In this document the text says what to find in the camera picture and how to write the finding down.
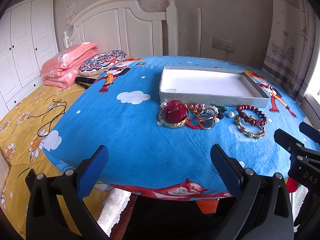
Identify gold bamboo link bracelet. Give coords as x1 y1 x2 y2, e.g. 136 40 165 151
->
235 115 266 139

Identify dark red bead bracelet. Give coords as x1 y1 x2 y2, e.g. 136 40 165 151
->
236 104 268 127

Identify green pendant black cord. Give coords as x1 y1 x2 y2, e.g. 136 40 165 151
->
211 103 228 120

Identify gold interlocked ring bangle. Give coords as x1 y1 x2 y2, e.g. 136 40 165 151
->
197 107 217 129

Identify red cord bracelet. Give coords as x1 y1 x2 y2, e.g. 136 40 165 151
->
184 103 203 130

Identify red flower brooch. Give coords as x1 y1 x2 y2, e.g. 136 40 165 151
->
163 100 187 124

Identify wide gold bangle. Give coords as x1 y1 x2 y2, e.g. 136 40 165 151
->
158 109 190 128

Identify white pearl pendant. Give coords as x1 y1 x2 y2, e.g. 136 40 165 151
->
228 111 235 119

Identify grey white shallow tray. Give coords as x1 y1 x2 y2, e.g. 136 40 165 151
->
159 66 269 108

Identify yellow daisy bedsheet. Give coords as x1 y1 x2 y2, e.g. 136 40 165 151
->
0 83 111 239

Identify ship pattern curtain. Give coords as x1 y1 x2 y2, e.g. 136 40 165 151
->
264 0 319 103

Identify black yellow folded item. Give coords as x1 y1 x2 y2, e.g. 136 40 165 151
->
75 76 96 89

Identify blue cartoon tablecloth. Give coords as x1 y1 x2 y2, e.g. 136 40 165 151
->
43 56 319 200

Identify pink folded quilt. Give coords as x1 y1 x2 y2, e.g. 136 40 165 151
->
40 42 98 88

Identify patterned round cushion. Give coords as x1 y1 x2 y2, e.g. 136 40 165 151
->
78 50 127 77

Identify white wardrobe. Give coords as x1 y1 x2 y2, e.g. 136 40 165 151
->
0 0 58 117

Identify white wooden headboard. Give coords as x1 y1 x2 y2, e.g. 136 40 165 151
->
63 0 178 56

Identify black cord on bed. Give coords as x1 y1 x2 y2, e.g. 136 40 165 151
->
26 99 68 138

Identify wall socket switch panel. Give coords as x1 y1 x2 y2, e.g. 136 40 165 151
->
212 38 235 53

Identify white wall pipe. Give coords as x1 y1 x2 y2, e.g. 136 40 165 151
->
197 8 202 57

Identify paper notice on wall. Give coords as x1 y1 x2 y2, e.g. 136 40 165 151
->
66 1 76 25

